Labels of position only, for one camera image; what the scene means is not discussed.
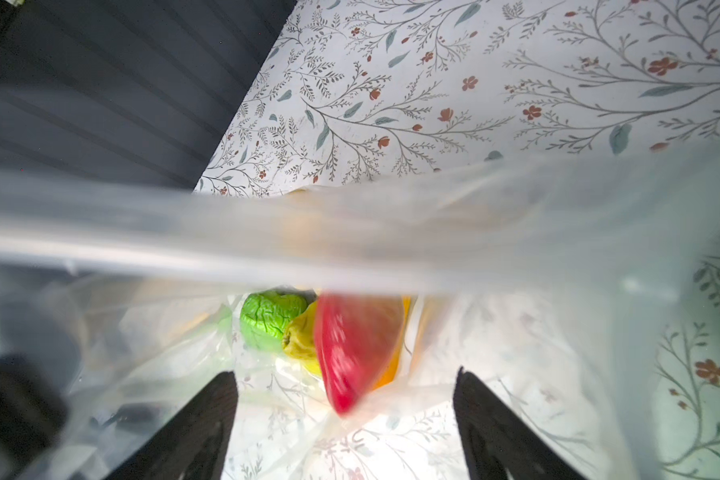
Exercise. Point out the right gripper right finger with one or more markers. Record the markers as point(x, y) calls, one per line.
point(496, 443)

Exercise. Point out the red toy fruit front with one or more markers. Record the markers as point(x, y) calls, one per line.
point(355, 336)

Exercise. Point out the clear zip top bag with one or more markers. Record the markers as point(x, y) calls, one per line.
point(584, 293)

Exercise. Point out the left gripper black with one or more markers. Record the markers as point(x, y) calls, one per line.
point(32, 416)

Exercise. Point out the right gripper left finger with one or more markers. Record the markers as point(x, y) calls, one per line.
point(194, 443)

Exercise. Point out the yellow green toy pear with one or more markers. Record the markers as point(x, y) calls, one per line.
point(298, 340)

